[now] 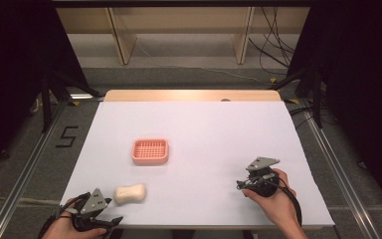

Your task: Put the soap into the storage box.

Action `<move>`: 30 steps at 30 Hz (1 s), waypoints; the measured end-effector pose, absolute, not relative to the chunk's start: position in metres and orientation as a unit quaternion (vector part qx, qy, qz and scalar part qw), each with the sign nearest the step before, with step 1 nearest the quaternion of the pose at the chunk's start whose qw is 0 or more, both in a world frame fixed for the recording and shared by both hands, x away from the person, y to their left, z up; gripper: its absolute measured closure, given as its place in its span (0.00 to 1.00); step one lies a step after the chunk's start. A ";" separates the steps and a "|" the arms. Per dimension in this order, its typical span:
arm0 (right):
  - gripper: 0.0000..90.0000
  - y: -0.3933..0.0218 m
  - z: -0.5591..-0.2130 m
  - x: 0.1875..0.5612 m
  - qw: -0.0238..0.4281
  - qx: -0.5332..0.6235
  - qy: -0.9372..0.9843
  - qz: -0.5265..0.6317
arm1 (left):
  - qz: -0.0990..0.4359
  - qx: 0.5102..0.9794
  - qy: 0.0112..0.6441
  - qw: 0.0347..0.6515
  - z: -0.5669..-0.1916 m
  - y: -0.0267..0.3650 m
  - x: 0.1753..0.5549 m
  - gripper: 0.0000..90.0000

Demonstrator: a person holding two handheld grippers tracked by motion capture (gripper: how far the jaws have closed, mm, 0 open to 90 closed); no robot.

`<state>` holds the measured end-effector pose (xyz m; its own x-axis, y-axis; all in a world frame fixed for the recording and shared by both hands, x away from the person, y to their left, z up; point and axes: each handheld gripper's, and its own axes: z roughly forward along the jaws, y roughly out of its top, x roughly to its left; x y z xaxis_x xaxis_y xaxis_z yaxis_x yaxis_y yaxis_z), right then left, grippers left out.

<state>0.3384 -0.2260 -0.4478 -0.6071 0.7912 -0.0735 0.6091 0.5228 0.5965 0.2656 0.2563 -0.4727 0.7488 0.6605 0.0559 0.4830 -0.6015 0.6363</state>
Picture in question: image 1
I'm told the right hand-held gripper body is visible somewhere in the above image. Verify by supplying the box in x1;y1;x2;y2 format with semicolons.
244;156;282;199

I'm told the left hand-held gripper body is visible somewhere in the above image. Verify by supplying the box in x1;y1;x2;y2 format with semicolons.
72;187;113;232

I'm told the cream bone-shaped toy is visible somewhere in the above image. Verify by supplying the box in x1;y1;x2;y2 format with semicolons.
113;182;147;206

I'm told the pink soap dish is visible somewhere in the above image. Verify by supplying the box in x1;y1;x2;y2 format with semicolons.
131;137;170;166

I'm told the person's right hand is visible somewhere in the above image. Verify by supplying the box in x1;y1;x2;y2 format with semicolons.
242;167;301;231

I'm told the person's left hand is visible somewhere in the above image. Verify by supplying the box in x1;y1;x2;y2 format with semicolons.
41;197;107;239

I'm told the white table cover sheet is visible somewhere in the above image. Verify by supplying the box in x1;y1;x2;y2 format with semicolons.
60;101;336;229

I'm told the black metal stand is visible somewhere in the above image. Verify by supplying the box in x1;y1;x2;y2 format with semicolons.
39;70;102;134
271;65;324;129

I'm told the black curtain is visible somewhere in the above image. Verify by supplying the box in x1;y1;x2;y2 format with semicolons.
286;0;382;220
0;0;91;173

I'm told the light wooden shelf unit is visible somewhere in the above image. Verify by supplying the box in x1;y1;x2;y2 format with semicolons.
56;6;311;66

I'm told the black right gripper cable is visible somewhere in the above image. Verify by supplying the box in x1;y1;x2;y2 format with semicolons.
264;178;303;229

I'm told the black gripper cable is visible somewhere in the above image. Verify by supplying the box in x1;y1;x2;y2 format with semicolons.
37;192;92;239
264;178;303;229

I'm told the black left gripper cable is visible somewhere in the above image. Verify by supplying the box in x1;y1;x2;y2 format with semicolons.
37;192;92;239

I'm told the aluminium floor rail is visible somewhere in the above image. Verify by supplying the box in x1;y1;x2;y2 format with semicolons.
0;99;68;239
298;99;381;239

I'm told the thin white floor cable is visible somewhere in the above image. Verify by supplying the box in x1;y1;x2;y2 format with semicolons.
134;41;274;86

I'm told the bundle of black cables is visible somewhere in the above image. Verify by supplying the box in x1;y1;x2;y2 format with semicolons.
248;6;296;76

